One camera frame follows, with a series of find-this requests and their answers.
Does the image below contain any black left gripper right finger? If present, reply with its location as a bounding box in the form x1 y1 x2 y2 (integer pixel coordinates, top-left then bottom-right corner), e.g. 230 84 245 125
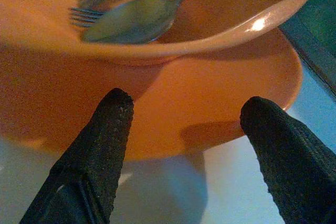
239 96 336 224

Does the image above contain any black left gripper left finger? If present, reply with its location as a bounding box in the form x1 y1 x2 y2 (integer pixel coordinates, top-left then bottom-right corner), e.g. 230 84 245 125
19 87 135 224

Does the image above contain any orange plastic plate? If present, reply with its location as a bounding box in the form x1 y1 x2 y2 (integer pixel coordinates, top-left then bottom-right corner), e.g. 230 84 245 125
0 28 302 162

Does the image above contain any orange deep plastic dish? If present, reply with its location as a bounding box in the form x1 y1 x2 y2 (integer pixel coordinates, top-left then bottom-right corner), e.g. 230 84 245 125
0 0 328 142

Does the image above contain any stainless steel sink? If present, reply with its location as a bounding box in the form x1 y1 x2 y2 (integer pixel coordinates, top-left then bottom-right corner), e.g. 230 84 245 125
278 0 336 96

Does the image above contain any silver metal spoon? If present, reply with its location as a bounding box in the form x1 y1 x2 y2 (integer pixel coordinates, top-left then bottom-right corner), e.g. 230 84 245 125
81 0 233 45

